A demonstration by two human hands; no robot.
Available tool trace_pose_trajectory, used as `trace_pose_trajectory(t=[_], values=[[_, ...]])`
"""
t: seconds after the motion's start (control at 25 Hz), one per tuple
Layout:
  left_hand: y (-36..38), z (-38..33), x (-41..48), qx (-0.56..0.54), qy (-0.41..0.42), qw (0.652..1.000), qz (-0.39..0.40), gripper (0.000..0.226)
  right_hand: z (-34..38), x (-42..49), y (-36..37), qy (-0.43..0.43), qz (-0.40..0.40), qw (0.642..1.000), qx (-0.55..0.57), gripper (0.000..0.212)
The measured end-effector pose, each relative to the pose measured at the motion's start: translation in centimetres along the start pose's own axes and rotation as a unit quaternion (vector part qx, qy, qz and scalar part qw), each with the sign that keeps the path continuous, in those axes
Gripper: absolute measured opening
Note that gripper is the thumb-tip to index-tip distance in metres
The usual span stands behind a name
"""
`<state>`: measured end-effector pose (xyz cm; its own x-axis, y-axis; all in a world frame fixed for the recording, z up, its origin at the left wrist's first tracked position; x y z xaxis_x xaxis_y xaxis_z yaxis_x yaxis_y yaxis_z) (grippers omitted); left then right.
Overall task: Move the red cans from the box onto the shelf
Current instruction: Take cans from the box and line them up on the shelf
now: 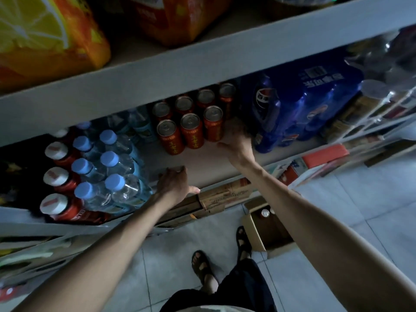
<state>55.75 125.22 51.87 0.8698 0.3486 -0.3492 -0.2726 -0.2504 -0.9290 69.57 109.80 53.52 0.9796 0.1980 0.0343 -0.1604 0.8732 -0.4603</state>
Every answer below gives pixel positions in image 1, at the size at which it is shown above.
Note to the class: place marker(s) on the person's right hand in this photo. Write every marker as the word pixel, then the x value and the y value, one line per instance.
pixel 242 154

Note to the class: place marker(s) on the person's left hand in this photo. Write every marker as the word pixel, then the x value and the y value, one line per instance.
pixel 174 188

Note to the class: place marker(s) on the brown cardboard box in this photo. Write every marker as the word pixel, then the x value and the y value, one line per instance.
pixel 250 230

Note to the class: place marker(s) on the grey metal shelf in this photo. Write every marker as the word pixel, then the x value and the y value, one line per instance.
pixel 208 61

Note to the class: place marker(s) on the person's right forearm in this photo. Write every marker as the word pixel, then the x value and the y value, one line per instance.
pixel 325 240

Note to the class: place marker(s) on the person's left forearm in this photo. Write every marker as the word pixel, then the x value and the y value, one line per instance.
pixel 97 263

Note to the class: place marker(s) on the person's left dark sandal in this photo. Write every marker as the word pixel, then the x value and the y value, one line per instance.
pixel 198 266

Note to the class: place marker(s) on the person's dark sandal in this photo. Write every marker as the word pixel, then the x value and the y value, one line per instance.
pixel 198 266
pixel 242 238

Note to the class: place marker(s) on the person's right dark sandal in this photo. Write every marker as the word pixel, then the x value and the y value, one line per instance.
pixel 242 238

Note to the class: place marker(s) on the person's left leg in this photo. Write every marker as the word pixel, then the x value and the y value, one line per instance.
pixel 211 285

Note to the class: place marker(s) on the brown flat carton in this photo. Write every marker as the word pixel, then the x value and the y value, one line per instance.
pixel 188 211

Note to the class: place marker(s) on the tan printed carton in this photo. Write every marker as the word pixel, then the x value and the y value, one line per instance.
pixel 224 191

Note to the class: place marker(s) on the white blue-printed carton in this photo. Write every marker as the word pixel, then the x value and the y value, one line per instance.
pixel 292 164

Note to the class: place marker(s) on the pack of blue-capped water bottles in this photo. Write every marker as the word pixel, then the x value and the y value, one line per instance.
pixel 120 188

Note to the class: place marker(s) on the blue cola bottle pack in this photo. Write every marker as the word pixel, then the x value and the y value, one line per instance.
pixel 292 110

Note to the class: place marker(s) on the red and white carton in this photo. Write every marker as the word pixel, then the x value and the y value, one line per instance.
pixel 325 155

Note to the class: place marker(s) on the pack of white-capped red bottles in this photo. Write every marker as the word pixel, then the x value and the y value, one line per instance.
pixel 68 212

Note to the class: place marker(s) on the dark shorts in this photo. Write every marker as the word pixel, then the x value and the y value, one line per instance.
pixel 240 285

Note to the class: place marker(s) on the shrink-wrapped pack of gold tins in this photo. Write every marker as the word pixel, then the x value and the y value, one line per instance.
pixel 367 103

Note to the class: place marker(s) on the orange drink pack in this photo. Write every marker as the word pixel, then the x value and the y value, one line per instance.
pixel 182 19

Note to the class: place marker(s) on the stack of colourful packets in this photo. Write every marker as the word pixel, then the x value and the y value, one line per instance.
pixel 32 256

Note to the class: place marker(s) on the clear labelled bottle pack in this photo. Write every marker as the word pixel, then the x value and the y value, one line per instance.
pixel 302 0

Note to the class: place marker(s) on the yellow lemon-print drink pack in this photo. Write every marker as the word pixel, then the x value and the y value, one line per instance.
pixel 48 35

